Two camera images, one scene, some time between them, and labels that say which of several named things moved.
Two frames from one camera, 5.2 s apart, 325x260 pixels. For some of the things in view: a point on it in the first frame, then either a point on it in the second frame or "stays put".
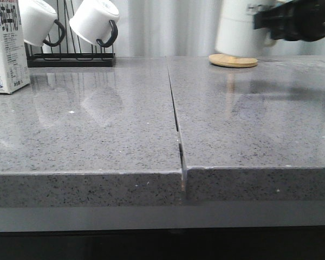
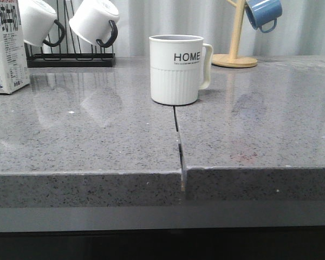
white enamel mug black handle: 96,20 stays put
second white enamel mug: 39,23 stays put
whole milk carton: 8,69 stays put
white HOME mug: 235,36 → 180,65
